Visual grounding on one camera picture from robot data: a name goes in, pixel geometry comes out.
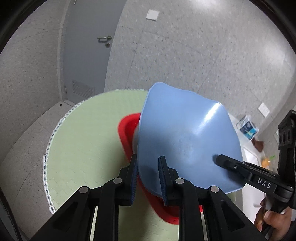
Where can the blue square plastic bowl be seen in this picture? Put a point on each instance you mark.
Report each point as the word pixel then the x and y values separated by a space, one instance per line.
pixel 190 131

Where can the green round table mat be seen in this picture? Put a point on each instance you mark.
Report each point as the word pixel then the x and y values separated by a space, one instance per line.
pixel 85 150

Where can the large steel mixing bowl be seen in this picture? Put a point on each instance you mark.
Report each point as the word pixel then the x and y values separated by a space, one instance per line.
pixel 135 140

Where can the orange bottle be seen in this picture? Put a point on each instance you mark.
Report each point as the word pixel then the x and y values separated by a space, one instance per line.
pixel 266 161

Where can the metal door handle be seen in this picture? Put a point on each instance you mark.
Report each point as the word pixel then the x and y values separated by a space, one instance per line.
pixel 105 40

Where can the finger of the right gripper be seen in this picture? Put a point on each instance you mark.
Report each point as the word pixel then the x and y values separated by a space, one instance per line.
pixel 244 168

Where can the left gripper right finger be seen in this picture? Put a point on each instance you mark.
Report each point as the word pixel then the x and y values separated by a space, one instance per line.
pixel 204 214

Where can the grey door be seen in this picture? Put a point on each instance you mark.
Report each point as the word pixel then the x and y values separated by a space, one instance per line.
pixel 85 60

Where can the right hand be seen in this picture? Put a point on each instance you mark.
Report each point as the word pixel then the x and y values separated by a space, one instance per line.
pixel 280 222

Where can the white wall socket plate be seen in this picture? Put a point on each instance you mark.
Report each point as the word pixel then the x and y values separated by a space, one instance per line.
pixel 263 109

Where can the red square plastic bowl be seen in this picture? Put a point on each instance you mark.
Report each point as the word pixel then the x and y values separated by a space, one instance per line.
pixel 127 133

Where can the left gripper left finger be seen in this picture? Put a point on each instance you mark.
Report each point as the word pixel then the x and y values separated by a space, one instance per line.
pixel 92 214

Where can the blue white tissue pack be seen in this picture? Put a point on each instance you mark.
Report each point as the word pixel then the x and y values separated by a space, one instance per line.
pixel 247 127

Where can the white wall switch plate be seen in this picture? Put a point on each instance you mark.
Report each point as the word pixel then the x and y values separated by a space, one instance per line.
pixel 152 15

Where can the brown cloth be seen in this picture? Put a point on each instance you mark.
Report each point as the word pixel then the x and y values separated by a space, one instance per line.
pixel 259 145

